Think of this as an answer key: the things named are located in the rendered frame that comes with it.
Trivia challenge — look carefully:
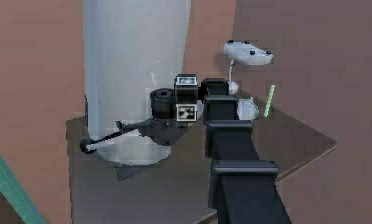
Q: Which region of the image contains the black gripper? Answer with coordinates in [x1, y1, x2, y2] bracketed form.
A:
[79, 87, 189, 155]

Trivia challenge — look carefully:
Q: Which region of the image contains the dark brown table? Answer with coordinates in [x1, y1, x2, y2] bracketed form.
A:
[65, 89, 339, 224]

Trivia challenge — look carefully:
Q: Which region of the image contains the large pale grey cylinder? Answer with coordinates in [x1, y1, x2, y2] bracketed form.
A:
[81, 0, 192, 166]

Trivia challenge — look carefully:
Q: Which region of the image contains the teal slanted board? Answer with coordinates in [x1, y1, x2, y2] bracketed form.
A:
[0, 146, 48, 224]

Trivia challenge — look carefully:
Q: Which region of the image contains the light green stick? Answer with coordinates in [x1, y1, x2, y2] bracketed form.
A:
[263, 83, 276, 119]

